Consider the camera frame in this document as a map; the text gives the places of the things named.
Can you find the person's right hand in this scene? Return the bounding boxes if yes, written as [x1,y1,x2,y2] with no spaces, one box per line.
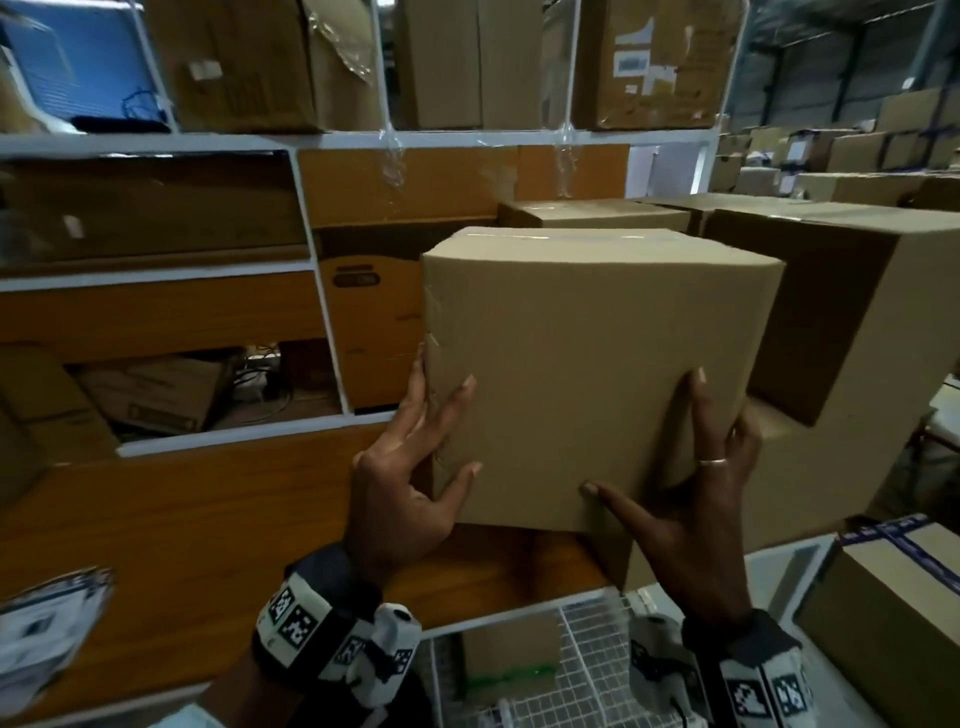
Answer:
[581,367,764,627]

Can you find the person's left hand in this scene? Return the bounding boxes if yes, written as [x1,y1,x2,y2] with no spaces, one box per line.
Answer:
[343,352,483,594]

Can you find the plain taped cardboard box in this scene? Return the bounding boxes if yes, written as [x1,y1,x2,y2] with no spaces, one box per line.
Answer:
[421,226,786,536]

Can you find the small box with green tape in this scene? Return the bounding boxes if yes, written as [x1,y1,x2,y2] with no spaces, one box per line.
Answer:
[459,615,562,708]

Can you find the left wrist marker band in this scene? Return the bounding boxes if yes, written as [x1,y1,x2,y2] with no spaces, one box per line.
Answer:
[251,543,423,711]

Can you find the wrist marker band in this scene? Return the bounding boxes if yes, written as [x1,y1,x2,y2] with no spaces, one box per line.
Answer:
[251,543,423,711]
[628,609,820,728]

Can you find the large tall cardboard box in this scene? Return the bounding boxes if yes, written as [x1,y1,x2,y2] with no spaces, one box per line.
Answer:
[626,201,960,594]

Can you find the right wrist marker band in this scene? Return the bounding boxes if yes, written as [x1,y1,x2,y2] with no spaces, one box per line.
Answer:
[628,609,820,728]

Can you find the cardboard box with blue tape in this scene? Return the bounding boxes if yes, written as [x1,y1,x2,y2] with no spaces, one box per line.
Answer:
[793,513,960,728]

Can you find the wide flat cardboard box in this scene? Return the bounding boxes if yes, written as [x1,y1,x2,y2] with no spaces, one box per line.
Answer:
[636,192,815,238]

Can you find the low flat cardboard box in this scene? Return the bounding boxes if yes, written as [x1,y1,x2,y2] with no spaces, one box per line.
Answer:
[497,198,693,235]

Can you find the flat printed cardboard box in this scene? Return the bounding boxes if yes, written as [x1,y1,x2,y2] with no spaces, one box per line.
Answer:
[73,355,235,438]

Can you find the wooden board shelf unit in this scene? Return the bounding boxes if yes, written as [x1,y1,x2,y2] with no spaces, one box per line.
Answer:
[0,142,631,726]

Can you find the white metal shelf rack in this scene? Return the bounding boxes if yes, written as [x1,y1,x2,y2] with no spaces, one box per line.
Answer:
[0,0,751,460]

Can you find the stacks of cardboard boxes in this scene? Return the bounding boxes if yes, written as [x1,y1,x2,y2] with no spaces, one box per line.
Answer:
[708,84,960,213]

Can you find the dark brown cardboard box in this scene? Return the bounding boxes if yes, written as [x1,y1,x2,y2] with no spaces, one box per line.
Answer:
[0,153,309,273]

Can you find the narrow plain cardboard box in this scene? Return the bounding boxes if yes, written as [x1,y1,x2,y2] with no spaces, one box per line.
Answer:
[391,0,546,132]

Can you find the cardboard box with torn plastic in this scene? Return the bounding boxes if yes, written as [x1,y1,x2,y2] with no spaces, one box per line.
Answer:
[141,0,385,135]

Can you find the cardboard box with white labels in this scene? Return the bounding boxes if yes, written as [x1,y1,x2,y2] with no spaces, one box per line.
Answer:
[571,0,745,133]

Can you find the white printed paper sheet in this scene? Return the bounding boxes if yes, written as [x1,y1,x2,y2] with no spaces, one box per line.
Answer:
[0,567,115,715]

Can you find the cardboard box with handle hole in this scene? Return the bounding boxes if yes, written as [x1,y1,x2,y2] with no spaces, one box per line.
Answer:
[320,253,427,412]

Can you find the tangle of cables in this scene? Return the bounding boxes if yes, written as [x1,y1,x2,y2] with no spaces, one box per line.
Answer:
[228,345,295,425]

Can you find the white wire basket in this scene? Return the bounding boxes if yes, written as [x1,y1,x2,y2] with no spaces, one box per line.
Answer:
[418,587,710,728]

